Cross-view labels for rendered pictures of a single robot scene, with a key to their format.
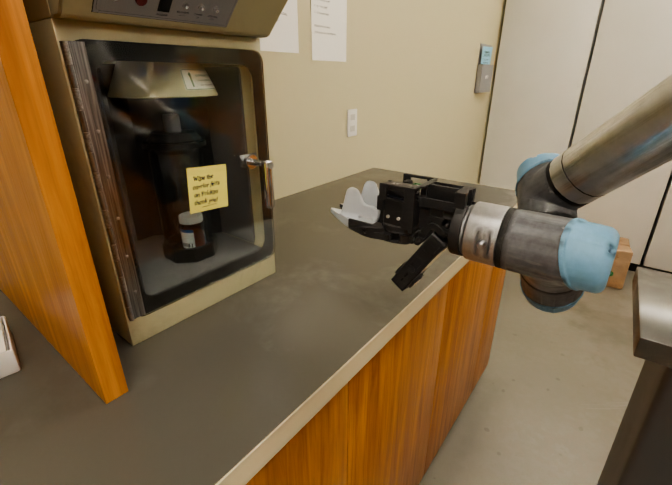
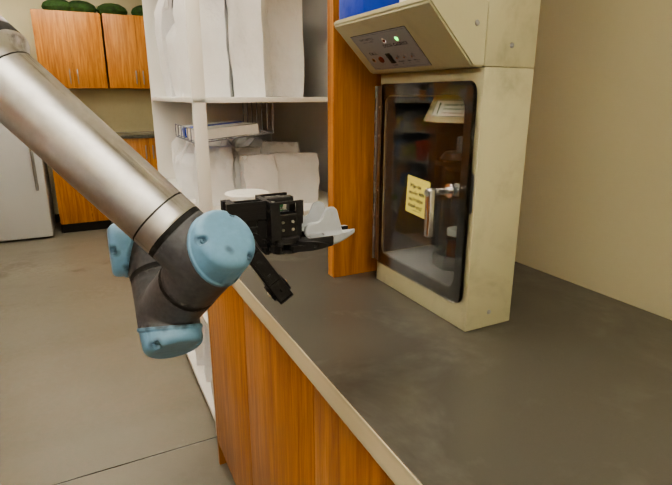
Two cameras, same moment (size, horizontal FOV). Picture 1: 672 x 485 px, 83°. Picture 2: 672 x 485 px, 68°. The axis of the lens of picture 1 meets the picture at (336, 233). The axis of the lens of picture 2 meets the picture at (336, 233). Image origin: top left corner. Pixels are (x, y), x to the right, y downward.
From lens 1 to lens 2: 1.17 m
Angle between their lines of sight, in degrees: 107
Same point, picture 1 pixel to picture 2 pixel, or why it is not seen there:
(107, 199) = (376, 176)
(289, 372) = (301, 315)
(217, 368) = (329, 296)
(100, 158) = (377, 151)
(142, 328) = (380, 271)
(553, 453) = not seen: outside the picture
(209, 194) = (417, 202)
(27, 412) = not seen: hidden behind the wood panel
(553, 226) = not seen: hidden behind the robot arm
